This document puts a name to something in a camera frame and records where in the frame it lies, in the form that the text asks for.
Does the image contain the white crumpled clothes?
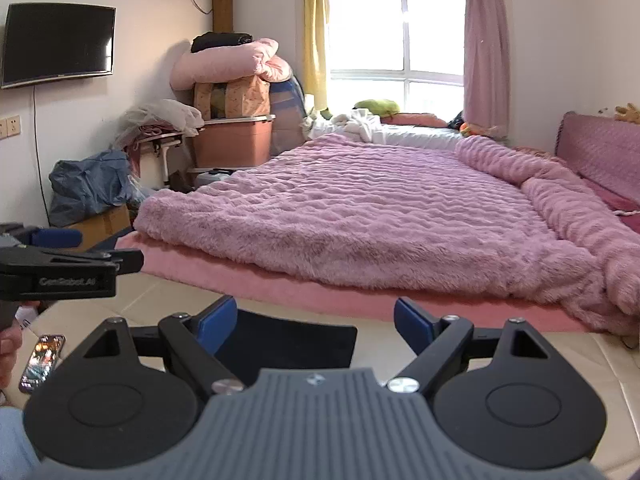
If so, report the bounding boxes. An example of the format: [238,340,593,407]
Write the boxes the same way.
[304,108,397,144]

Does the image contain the cream leather bench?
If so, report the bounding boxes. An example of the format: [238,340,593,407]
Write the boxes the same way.
[17,275,640,480]

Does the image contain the smartphone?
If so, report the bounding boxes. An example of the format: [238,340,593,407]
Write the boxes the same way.
[19,334,67,394]

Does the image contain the blue striped bag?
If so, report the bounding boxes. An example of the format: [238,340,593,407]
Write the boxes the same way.
[269,75,307,159]

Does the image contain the blue plastic bag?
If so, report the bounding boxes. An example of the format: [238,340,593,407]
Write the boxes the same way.
[48,149,137,229]

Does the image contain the black pants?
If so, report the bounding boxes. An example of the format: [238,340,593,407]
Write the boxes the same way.
[220,308,359,374]

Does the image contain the pink plastic storage bin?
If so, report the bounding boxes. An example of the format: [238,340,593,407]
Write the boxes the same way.
[191,114,277,169]

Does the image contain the yellow curtain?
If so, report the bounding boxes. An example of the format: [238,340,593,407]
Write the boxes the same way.
[303,0,332,112]

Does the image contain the pink pillow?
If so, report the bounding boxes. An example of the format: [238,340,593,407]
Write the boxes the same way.
[380,112,449,129]

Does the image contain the black folded clothes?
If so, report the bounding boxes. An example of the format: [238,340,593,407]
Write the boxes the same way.
[190,31,254,54]

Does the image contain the pink bed sheet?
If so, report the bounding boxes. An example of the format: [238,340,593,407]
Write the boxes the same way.
[115,234,598,335]

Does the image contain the person's left hand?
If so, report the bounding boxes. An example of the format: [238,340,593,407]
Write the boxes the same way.
[0,329,24,391]

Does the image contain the folded pink quilt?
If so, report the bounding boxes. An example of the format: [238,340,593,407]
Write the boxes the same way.
[169,37,294,92]

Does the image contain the pink fluffy blanket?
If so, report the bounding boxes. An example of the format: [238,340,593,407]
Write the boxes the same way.
[133,132,640,337]

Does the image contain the person's jeans leg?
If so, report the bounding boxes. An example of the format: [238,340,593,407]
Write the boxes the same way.
[0,404,42,480]

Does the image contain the pink curtain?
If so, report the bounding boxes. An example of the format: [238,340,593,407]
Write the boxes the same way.
[459,0,512,142]

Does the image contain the window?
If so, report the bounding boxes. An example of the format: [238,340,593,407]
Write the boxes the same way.
[327,0,469,117]

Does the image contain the printed fabric storage bag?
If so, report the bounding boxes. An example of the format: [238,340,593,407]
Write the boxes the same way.
[192,74,272,120]

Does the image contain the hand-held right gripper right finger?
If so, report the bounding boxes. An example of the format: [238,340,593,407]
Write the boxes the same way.
[387,297,551,394]

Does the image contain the white container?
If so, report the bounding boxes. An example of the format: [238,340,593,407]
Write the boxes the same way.
[192,167,237,192]

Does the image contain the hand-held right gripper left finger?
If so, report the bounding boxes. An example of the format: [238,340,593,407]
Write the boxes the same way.
[82,295,247,396]

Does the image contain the wall-mounted television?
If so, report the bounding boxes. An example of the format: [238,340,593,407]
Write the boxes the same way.
[0,2,117,90]

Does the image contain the pink padded headboard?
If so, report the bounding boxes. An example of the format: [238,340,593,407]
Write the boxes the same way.
[554,111,640,212]

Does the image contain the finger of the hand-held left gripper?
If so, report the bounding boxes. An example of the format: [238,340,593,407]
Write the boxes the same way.
[30,228,84,250]
[15,248,145,276]

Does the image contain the black television cable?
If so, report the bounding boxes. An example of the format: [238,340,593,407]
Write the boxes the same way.
[32,85,52,227]

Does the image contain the white mesh cloth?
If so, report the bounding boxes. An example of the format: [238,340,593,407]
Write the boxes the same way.
[116,98,206,150]

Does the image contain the brown rolled mat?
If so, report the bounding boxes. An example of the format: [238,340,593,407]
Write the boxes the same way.
[211,0,236,34]

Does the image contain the cardboard box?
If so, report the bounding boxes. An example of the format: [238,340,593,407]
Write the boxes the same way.
[64,204,134,252]

